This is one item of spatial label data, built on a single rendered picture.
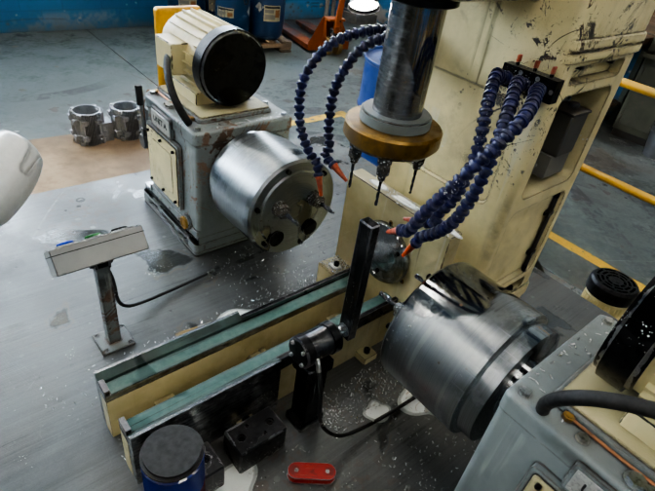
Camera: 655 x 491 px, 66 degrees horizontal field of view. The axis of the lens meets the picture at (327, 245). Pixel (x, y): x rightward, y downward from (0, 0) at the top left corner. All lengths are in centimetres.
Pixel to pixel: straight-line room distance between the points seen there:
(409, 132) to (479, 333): 35
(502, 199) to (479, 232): 10
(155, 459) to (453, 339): 48
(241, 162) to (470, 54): 53
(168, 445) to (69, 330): 76
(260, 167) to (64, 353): 57
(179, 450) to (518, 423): 44
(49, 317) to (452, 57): 103
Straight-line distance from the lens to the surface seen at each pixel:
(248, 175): 115
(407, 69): 88
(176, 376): 103
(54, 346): 125
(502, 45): 103
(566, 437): 73
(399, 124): 89
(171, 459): 54
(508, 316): 84
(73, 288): 138
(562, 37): 97
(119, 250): 104
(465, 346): 82
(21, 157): 90
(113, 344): 121
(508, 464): 82
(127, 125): 353
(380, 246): 114
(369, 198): 114
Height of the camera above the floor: 168
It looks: 36 degrees down
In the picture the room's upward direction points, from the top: 9 degrees clockwise
